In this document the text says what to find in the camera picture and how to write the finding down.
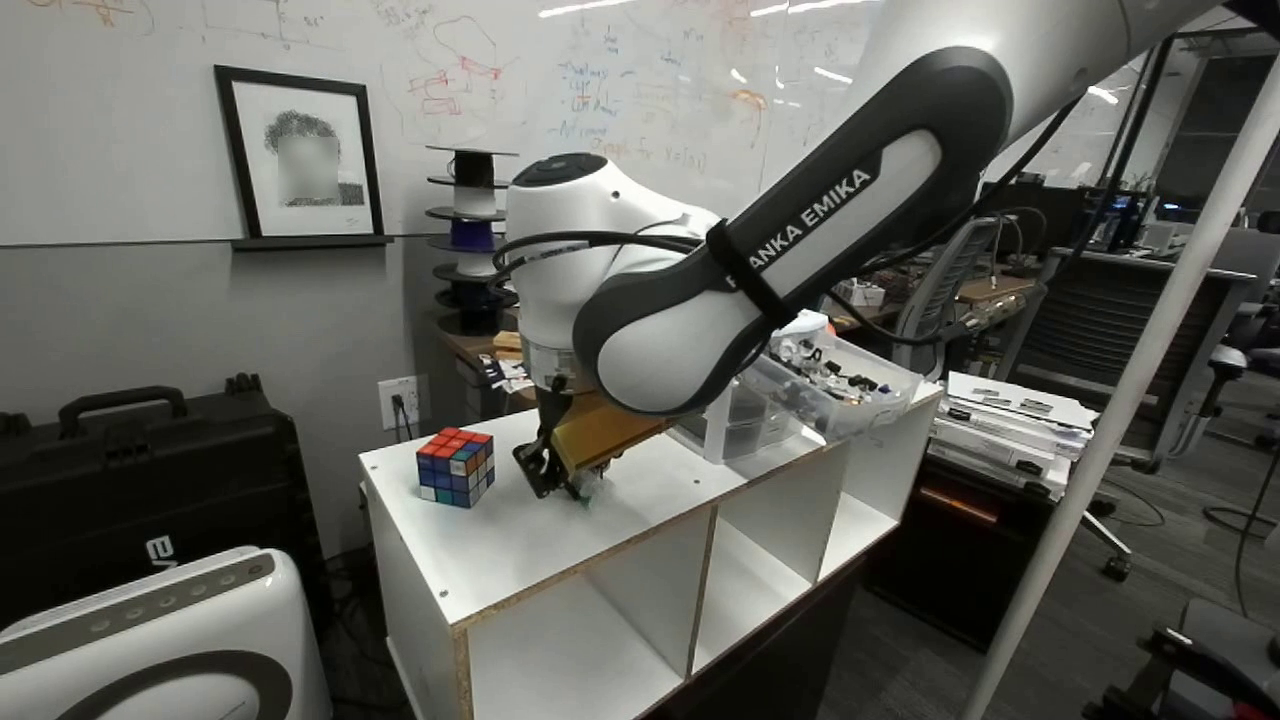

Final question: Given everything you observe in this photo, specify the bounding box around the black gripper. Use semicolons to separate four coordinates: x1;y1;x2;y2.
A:
513;375;605;507

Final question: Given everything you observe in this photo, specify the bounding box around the white shelf unit table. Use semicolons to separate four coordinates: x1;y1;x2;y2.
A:
355;384;950;720

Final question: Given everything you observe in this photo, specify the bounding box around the Rubik's cube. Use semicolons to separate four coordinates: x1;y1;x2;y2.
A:
412;422;502;513

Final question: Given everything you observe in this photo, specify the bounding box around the black and white spool tower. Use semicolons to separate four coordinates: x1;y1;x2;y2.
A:
419;126;523;334

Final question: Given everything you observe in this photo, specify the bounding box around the black cabinet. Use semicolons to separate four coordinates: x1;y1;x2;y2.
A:
863;443;1072;656

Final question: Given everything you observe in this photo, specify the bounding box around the black framed picture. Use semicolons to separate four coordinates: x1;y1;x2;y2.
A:
213;60;391;252

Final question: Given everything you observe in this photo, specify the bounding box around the black hard carrying case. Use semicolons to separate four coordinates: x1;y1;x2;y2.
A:
0;371;323;630

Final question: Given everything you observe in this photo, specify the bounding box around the white rounded appliance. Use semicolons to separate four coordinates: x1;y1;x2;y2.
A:
0;538;335;720

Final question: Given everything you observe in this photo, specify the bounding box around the grey mesh office chair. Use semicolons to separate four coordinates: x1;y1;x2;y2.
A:
890;213;1055;375

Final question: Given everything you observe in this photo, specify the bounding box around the stack of white papers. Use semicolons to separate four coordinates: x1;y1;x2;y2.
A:
927;371;1104;493

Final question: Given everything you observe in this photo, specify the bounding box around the black stand base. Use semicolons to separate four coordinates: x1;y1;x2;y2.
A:
1083;616;1280;720

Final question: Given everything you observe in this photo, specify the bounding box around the yellow wrist camera mount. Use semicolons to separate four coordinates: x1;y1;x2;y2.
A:
554;390;675;477

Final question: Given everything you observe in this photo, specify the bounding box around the white wall outlet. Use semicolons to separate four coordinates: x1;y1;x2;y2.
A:
378;371;426;436

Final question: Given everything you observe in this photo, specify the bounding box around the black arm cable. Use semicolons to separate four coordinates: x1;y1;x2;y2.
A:
491;229;711;291

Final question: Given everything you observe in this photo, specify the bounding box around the black wall ledge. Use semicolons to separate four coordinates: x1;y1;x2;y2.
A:
230;232;400;255

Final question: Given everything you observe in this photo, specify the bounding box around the white table frame bar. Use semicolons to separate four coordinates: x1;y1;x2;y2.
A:
958;93;1280;720

